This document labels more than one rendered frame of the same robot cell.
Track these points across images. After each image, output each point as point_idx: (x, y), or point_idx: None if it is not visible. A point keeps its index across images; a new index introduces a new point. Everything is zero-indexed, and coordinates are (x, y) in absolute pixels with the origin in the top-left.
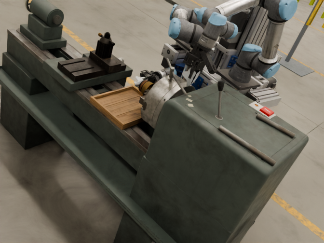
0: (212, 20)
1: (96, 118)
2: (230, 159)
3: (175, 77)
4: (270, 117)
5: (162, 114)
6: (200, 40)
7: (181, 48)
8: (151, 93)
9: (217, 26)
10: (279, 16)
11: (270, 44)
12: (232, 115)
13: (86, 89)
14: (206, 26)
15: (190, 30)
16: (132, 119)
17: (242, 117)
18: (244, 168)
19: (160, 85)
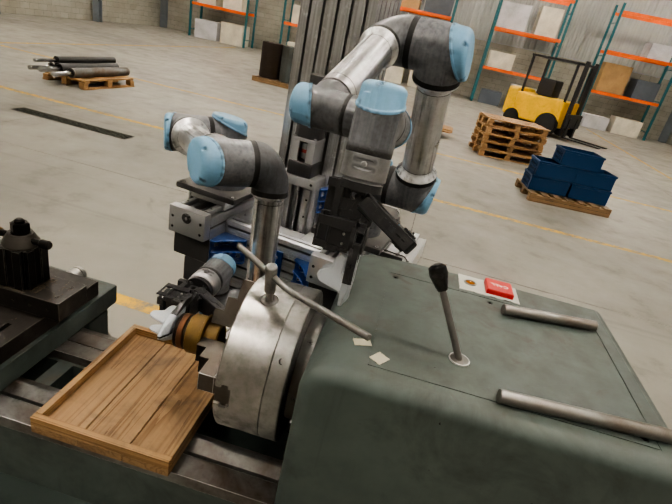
0: (375, 103)
1: (71, 464)
2: (571, 477)
3: (293, 291)
4: (516, 300)
5: (308, 416)
6: (351, 170)
7: (207, 203)
8: (232, 357)
9: (393, 118)
10: (451, 76)
11: (428, 144)
12: (471, 336)
13: (7, 392)
14: (357, 126)
15: (248, 156)
16: (184, 428)
17: (487, 329)
18: (624, 489)
19: (249, 324)
